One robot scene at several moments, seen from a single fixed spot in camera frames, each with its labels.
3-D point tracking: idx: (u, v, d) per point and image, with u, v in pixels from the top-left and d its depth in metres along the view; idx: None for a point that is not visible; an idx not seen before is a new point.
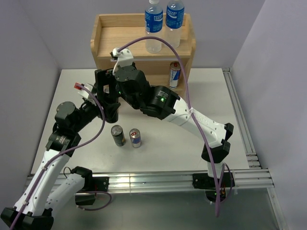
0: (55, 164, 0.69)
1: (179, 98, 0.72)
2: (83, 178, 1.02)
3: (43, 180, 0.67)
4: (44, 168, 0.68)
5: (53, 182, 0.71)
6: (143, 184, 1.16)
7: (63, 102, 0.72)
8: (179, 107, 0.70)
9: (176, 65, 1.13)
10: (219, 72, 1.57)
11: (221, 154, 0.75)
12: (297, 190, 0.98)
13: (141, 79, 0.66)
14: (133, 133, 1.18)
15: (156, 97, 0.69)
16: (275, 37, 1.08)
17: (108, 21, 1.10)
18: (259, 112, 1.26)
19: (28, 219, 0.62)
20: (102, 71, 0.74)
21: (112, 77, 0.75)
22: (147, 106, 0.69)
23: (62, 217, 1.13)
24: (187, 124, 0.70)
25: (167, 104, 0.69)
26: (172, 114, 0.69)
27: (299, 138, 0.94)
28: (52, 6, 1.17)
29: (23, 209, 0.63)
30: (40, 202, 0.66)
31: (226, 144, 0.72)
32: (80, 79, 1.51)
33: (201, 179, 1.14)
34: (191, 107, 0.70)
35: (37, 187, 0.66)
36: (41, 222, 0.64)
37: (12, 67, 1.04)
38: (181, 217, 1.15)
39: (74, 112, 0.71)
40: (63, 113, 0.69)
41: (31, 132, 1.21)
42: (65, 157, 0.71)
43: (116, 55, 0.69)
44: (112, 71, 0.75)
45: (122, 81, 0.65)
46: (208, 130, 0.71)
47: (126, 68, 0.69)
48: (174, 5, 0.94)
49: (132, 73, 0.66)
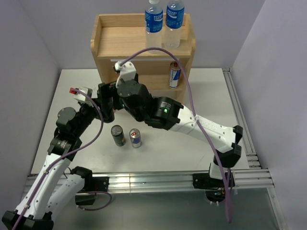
0: (56, 168, 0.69)
1: (182, 106, 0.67)
2: (83, 178, 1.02)
3: (44, 184, 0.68)
4: (45, 171, 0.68)
5: (54, 186, 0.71)
6: (143, 184, 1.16)
7: (63, 108, 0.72)
8: (183, 115, 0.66)
9: (176, 65, 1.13)
10: (219, 72, 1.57)
11: (232, 158, 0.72)
12: (297, 190, 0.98)
13: (144, 92, 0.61)
14: (133, 133, 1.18)
15: (159, 109, 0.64)
16: (275, 37, 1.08)
17: (108, 21, 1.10)
18: (259, 112, 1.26)
19: (29, 222, 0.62)
20: (105, 84, 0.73)
21: (116, 91, 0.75)
22: (152, 118, 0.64)
23: (62, 217, 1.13)
24: (194, 132, 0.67)
25: (171, 114, 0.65)
26: (177, 124, 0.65)
27: (299, 138, 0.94)
28: (52, 6, 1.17)
29: (24, 212, 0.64)
30: (41, 205, 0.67)
31: (237, 148, 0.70)
32: (80, 79, 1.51)
33: (201, 179, 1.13)
34: (196, 114, 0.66)
35: (39, 190, 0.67)
36: (41, 225, 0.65)
37: (12, 66, 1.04)
38: (181, 217, 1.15)
39: (75, 117, 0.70)
40: (64, 119, 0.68)
41: (31, 132, 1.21)
42: (66, 161, 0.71)
43: (119, 69, 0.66)
44: (115, 84, 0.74)
45: (124, 97, 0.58)
46: (216, 135, 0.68)
47: (127, 82, 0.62)
48: (174, 5, 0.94)
49: (135, 86, 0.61)
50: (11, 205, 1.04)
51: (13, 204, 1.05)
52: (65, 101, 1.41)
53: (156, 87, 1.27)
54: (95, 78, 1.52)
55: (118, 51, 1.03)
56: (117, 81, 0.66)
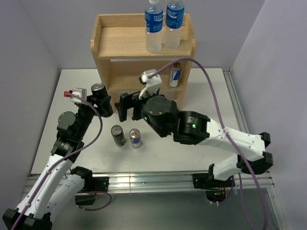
0: (59, 168, 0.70)
1: (209, 120, 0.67)
2: (83, 179, 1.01)
3: (46, 183, 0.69)
4: (48, 172, 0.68)
5: (55, 185, 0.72)
6: (143, 184, 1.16)
7: (63, 112, 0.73)
8: (212, 129, 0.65)
9: (176, 65, 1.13)
10: (219, 72, 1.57)
11: (263, 166, 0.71)
12: (297, 190, 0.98)
13: (174, 109, 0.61)
14: (133, 133, 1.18)
15: (187, 124, 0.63)
16: (275, 36, 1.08)
17: (108, 21, 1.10)
18: (259, 112, 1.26)
19: (29, 221, 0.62)
20: (129, 96, 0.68)
21: (138, 102, 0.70)
22: (181, 134, 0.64)
23: (62, 217, 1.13)
24: (223, 143, 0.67)
25: (199, 130, 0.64)
26: (206, 138, 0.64)
27: (299, 137, 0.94)
28: (52, 6, 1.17)
29: (25, 211, 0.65)
30: (41, 205, 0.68)
31: (267, 156, 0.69)
32: (80, 79, 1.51)
33: (201, 179, 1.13)
34: (224, 126, 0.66)
35: (40, 189, 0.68)
36: (41, 224, 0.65)
37: (11, 66, 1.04)
38: (181, 217, 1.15)
39: (75, 122, 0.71)
40: (64, 124, 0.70)
41: (31, 132, 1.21)
42: (68, 162, 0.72)
43: (146, 81, 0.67)
44: (138, 95, 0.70)
45: (156, 114, 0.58)
46: (246, 145, 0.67)
47: (156, 100, 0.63)
48: (174, 5, 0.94)
49: (164, 104, 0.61)
50: (11, 205, 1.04)
51: (13, 204, 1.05)
52: (65, 101, 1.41)
53: None
54: (95, 78, 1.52)
55: (118, 51, 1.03)
56: (142, 92, 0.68)
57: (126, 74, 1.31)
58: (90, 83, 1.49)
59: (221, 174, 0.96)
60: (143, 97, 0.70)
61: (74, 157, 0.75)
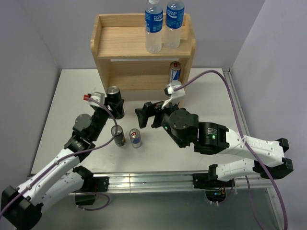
0: (67, 162, 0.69)
1: (228, 129, 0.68)
2: (83, 179, 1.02)
3: (51, 173, 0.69)
4: (56, 162, 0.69)
5: (60, 177, 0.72)
6: (143, 183, 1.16)
7: (81, 114, 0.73)
8: (231, 138, 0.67)
9: (176, 65, 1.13)
10: (219, 72, 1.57)
11: (282, 172, 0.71)
12: (297, 190, 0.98)
13: (196, 123, 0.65)
14: (133, 133, 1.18)
15: (207, 135, 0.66)
16: (275, 36, 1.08)
17: (108, 21, 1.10)
18: (259, 113, 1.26)
19: (24, 203, 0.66)
20: (152, 105, 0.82)
21: (160, 112, 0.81)
22: (202, 146, 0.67)
23: (62, 217, 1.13)
24: (242, 152, 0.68)
25: (219, 140, 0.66)
26: (227, 148, 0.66)
27: (299, 137, 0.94)
28: (52, 6, 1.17)
29: (25, 192, 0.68)
30: (40, 191, 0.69)
31: (288, 162, 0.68)
32: (80, 79, 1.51)
33: (201, 179, 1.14)
34: (243, 135, 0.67)
35: (44, 177, 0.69)
36: (33, 209, 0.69)
37: (11, 66, 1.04)
38: (181, 217, 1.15)
39: (90, 126, 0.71)
40: (80, 125, 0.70)
41: (31, 131, 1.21)
42: (76, 160, 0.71)
43: (171, 93, 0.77)
44: (160, 106, 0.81)
45: (180, 129, 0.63)
46: (265, 153, 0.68)
47: (179, 113, 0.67)
48: (174, 5, 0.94)
49: (187, 118, 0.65)
50: None
51: None
52: (65, 101, 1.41)
53: (156, 87, 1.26)
54: (95, 78, 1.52)
55: (118, 51, 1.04)
56: (165, 103, 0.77)
57: (126, 74, 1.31)
58: (90, 83, 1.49)
59: (228, 176, 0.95)
60: (165, 107, 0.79)
61: (82, 157, 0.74)
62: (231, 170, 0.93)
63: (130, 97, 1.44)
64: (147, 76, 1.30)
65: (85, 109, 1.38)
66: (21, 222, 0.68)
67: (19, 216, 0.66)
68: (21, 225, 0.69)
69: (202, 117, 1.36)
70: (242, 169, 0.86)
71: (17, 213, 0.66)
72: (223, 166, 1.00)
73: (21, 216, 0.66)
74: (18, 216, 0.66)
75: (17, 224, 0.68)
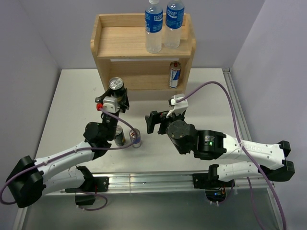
0: (83, 153, 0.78)
1: (225, 135, 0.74)
2: (84, 179, 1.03)
3: (67, 157, 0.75)
4: (76, 149, 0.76)
5: (69, 166, 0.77)
6: (143, 184, 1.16)
7: (90, 122, 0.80)
8: (229, 143, 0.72)
9: (176, 65, 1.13)
10: (219, 72, 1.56)
11: (286, 175, 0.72)
12: (298, 190, 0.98)
13: (194, 131, 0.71)
14: (133, 133, 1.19)
15: (205, 143, 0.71)
16: (275, 37, 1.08)
17: (108, 21, 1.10)
18: (259, 113, 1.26)
19: (36, 176, 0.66)
20: (157, 113, 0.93)
21: (164, 119, 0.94)
22: (200, 152, 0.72)
23: (62, 217, 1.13)
24: (242, 156, 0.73)
25: (217, 146, 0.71)
26: (224, 153, 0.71)
27: (299, 137, 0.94)
28: (52, 7, 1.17)
29: (40, 166, 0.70)
30: (51, 172, 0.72)
31: (288, 165, 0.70)
32: (80, 79, 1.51)
33: (201, 179, 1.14)
34: (241, 141, 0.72)
35: (61, 158, 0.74)
36: (38, 188, 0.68)
37: (11, 67, 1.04)
38: (181, 217, 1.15)
39: (97, 135, 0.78)
40: (89, 135, 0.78)
41: (31, 132, 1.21)
42: (88, 155, 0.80)
43: (174, 103, 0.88)
44: (165, 114, 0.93)
45: (177, 137, 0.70)
46: (264, 155, 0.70)
47: (176, 123, 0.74)
48: (174, 5, 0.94)
49: (184, 127, 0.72)
50: (10, 205, 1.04)
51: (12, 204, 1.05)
52: (65, 101, 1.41)
53: (156, 86, 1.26)
54: (95, 78, 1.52)
55: (118, 51, 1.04)
56: (169, 112, 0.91)
57: (126, 74, 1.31)
58: (90, 83, 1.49)
59: (231, 176, 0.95)
60: (169, 116, 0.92)
61: (95, 155, 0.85)
62: (234, 171, 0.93)
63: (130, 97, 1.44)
64: (147, 77, 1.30)
65: (85, 109, 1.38)
66: (22, 196, 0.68)
67: (25, 188, 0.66)
68: (20, 200, 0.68)
69: (202, 117, 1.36)
70: (246, 171, 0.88)
71: (24, 186, 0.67)
72: (225, 166, 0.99)
73: (26, 189, 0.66)
74: (23, 189, 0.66)
75: (17, 196, 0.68)
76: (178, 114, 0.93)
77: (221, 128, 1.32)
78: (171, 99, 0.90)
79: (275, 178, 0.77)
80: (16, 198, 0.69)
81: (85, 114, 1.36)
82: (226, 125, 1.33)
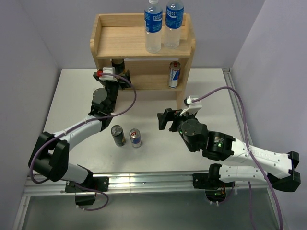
0: (93, 122, 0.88)
1: (234, 138, 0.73)
2: (87, 171, 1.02)
3: (81, 127, 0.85)
4: (86, 121, 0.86)
5: (83, 135, 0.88)
6: (143, 184, 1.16)
7: (97, 89, 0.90)
8: (236, 147, 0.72)
9: (176, 65, 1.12)
10: (219, 72, 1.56)
11: (289, 185, 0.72)
12: (299, 191, 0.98)
13: (206, 131, 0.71)
14: (133, 133, 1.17)
15: (214, 143, 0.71)
16: (276, 36, 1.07)
17: (108, 20, 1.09)
18: (258, 113, 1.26)
19: (61, 144, 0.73)
20: (172, 110, 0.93)
21: (178, 118, 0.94)
22: (209, 152, 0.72)
23: (62, 217, 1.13)
24: (247, 160, 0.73)
25: (225, 147, 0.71)
26: (231, 155, 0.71)
27: (300, 138, 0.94)
28: (51, 7, 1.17)
29: (60, 136, 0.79)
30: (71, 141, 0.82)
31: (294, 174, 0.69)
32: (80, 79, 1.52)
33: (201, 179, 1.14)
34: (249, 145, 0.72)
35: (76, 129, 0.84)
36: (64, 156, 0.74)
37: (11, 68, 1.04)
38: (180, 217, 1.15)
39: (107, 98, 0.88)
40: (98, 100, 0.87)
41: (31, 132, 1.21)
42: (98, 125, 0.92)
43: (189, 103, 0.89)
44: (179, 112, 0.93)
45: (189, 134, 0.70)
46: (271, 163, 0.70)
47: (190, 121, 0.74)
48: (173, 5, 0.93)
49: (197, 126, 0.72)
50: (11, 205, 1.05)
51: (12, 204, 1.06)
52: (64, 101, 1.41)
53: (156, 86, 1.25)
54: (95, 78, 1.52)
55: (117, 51, 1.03)
56: (183, 111, 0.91)
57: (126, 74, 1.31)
58: (90, 84, 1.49)
59: (233, 178, 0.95)
60: (183, 115, 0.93)
61: (102, 126, 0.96)
62: (237, 174, 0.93)
63: (130, 97, 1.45)
64: (147, 77, 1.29)
65: (85, 109, 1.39)
66: (54, 166, 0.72)
67: (56, 156, 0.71)
68: (51, 173, 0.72)
69: (201, 118, 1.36)
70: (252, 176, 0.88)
71: (53, 157, 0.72)
72: (228, 167, 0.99)
73: (56, 160, 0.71)
74: (53, 160, 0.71)
75: (48, 172, 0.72)
76: (191, 113, 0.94)
77: (221, 127, 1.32)
78: (186, 99, 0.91)
79: (280, 188, 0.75)
80: (46, 175, 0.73)
81: (86, 113, 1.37)
82: (226, 125, 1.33)
